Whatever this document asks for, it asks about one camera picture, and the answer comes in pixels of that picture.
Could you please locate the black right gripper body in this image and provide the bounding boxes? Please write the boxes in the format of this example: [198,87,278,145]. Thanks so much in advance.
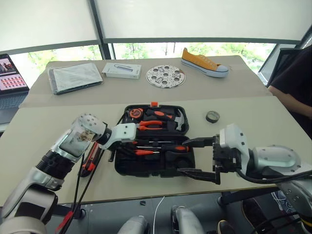
[212,142,242,173]

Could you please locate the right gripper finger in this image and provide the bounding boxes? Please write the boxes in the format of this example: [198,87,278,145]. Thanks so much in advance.
[177,168,221,185]
[182,136,218,148]

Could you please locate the black plastic tool case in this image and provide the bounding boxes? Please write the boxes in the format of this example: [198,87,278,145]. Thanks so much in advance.
[114,101,195,178]

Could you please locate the large orange black screwdriver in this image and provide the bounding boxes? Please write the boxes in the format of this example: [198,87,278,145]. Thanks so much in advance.
[162,143,190,154]

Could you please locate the black tape roll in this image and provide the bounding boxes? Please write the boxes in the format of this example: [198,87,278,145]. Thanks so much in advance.
[205,110,221,124]

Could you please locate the orange black tape measure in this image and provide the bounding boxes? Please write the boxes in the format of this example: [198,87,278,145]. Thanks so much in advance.
[129,108,145,120]

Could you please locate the black table leg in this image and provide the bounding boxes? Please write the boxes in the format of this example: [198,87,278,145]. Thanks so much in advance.
[217,186,281,205]

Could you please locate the orange black utility knife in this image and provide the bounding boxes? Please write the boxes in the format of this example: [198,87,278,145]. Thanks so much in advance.
[81,142,103,178]

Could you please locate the grey rounded shape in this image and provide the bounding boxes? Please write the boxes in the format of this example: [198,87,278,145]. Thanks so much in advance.
[170,204,205,234]
[117,215,151,234]

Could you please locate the black shoe orange trim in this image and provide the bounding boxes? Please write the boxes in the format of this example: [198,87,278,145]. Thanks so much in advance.
[217,219,236,234]

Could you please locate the dark shoe orange trim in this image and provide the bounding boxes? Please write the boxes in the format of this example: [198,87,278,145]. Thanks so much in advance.
[241,197,266,230]

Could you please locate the white cardboard box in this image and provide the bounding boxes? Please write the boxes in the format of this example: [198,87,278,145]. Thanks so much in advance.
[101,62,142,80]

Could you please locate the round perforated metal plate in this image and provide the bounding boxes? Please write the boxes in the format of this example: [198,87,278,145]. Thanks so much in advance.
[145,65,186,89]

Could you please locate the orange canvas sneaker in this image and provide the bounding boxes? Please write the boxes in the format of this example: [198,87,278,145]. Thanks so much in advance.
[180,47,230,78]

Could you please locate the clear plastic document bag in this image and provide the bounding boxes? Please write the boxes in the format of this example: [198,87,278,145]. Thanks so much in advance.
[48,62,104,95]

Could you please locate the person in black shirt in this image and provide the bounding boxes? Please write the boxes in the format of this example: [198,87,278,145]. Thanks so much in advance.
[267,45,312,139]

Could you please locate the white roller blind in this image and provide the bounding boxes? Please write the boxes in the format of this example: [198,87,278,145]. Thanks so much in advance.
[96,0,312,41]
[0,0,100,53]

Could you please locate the open laptop computer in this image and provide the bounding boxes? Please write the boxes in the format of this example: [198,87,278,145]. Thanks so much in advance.
[0,53,30,125]

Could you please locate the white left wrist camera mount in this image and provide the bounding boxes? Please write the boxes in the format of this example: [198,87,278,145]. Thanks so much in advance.
[98,122,137,151]

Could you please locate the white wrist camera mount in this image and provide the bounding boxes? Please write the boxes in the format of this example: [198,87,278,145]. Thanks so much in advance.
[218,123,250,171]
[98,122,137,151]

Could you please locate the small orange handled screwdriver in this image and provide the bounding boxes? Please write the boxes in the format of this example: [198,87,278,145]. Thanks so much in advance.
[134,150,160,156]

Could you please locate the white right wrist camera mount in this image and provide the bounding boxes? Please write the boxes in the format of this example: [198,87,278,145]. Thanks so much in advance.
[218,123,250,171]

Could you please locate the orange handled pliers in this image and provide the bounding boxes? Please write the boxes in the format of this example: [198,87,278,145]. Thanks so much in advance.
[136,120,164,131]

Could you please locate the claw hammer orange black handle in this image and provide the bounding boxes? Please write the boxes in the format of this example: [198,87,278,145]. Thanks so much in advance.
[145,109,187,132]

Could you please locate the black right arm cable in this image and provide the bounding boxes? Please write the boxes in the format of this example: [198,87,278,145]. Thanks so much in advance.
[235,168,312,185]

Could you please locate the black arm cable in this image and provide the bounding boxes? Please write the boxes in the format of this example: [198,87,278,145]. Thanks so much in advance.
[55,143,105,234]
[235,168,312,185]

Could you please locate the thin white cable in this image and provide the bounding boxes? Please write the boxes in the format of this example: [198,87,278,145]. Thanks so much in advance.
[153,196,166,234]

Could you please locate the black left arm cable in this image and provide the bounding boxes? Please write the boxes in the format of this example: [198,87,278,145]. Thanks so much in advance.
[55,143,105,234]

